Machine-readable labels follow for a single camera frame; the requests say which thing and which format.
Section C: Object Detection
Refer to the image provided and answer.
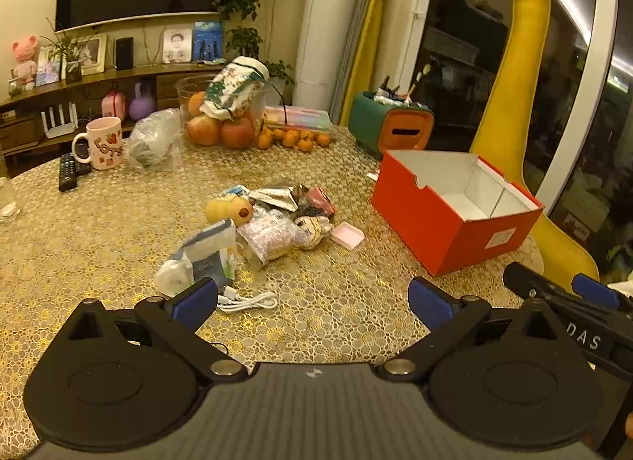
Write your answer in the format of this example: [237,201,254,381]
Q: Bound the silver foil snack packet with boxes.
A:
[250,180,310,211]

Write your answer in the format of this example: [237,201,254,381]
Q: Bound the yellow curtain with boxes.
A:
[353,0,441,119]

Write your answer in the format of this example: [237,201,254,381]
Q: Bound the black speaker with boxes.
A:
[115,37,134,70]

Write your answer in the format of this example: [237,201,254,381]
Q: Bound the pink white printed plastic packet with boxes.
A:
[237,215,307,270]

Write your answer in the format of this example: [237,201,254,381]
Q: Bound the small pink case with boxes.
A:
[101,84,127,121]

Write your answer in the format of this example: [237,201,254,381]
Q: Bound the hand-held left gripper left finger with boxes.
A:
[66,277,248,384]

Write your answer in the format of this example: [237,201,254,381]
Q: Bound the row of small tangerines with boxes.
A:
[257,125,331,151]

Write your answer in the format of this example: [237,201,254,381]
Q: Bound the plush rabbit toy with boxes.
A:
[294,215,332,249]

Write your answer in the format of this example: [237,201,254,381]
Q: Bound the blue photo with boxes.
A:
[193,21,223,62]

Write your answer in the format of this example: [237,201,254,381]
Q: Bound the makeup brush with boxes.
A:
[406,64,430,100]

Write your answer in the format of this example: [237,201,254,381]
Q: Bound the white photo frame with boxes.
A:
[74,35,107,74]

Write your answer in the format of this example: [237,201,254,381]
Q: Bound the green orange tissue box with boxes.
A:
[349,91,435,157]

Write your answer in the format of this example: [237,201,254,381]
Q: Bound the small potted grass plant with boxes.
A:
[40,20,100,84]

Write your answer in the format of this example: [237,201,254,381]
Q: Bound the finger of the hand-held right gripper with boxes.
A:
[502,262,619,315]
[571,273,633,313]

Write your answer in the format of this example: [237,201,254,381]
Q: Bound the yellow squishy toy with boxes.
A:
[206,193,254,223]

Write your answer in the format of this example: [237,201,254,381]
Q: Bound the purple kettlebell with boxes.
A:
[129,81,158,121]

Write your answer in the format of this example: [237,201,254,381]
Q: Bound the white standing air conditioner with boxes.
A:
[294,0,364,125]

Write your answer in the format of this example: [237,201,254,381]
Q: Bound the pink strawberry mug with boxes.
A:
[72,116,124,170]

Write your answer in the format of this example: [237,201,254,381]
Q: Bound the red apple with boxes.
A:
[187,115,222,146]
[221,116,255,149]

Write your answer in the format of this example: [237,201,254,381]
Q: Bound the yellow giraffe figure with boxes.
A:
[470,0,601,283]

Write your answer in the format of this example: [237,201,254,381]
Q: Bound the white router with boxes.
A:
[40,103,79,138]

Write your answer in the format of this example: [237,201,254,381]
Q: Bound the gold lace covered desktop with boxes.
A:
[0,124,545,458]

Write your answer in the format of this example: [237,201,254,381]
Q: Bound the pink candy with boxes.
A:
[307,187,337,216]

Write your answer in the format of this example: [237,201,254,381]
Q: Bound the clear drinking glass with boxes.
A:
[0,177,21,224]

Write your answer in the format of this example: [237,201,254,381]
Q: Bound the portrait photo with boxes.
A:
[163,27,193,64]

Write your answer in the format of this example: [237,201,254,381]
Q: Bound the pink pig figure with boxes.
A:
[12,36,39,80]

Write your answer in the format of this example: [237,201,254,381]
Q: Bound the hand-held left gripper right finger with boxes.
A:
[378,276,565,384]

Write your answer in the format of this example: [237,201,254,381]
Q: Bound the clear plastic bag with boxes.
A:
[123,108,183,173]

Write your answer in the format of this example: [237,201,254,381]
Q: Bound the dark snack packet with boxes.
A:
[294,195,337,223]

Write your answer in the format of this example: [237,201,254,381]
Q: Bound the glass fruit bowl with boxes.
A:
[175,73,268,149]

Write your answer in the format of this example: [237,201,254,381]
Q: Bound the wooden media cabinet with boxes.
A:
[0,62,233,164]

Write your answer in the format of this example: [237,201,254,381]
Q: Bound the printed cloth bag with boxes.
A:
[203,57,272,121]

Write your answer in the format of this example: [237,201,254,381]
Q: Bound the red cardboard box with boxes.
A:
[371,150,545,277]

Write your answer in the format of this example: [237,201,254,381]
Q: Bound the small pink box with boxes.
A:
[330,223,366,249]

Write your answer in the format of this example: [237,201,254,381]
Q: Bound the white window frame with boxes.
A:
[514,0,633,214]

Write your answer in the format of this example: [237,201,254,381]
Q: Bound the white crumpled tissue packet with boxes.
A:
[153,258,196,299]

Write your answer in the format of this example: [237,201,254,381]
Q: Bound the grey curtain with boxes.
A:
[341,0,391,125]

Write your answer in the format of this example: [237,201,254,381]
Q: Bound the pastel plastic pencil case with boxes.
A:
[262,105,333,133]

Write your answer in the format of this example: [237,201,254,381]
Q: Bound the small picture card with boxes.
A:
[36,47,63,87]

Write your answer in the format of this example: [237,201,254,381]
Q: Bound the white charging cable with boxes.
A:
[216,284,279,313]

